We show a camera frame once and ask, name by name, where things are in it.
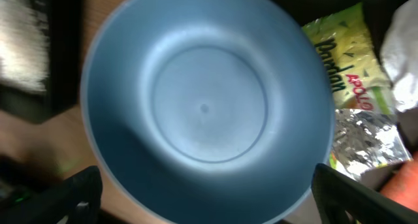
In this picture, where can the brown serving tray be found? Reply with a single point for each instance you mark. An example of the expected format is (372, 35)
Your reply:
(378, 14)

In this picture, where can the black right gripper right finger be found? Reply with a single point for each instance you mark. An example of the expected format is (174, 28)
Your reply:
(339, 199)

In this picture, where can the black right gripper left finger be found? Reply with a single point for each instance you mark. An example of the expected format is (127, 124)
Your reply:
(78, 198)

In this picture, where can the dark blue large bowl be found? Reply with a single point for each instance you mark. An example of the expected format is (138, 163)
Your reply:
(208, 111)

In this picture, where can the crumpled white tissue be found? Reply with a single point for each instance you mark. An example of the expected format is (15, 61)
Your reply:
(399, 56)

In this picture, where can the black plastic tray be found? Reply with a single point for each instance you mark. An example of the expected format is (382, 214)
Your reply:
(65, 33)

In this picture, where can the green foil snack wrapper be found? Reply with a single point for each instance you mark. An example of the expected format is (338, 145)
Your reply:
(366, 135)

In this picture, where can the orange carrot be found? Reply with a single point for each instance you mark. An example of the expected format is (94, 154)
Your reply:
(402, 187)

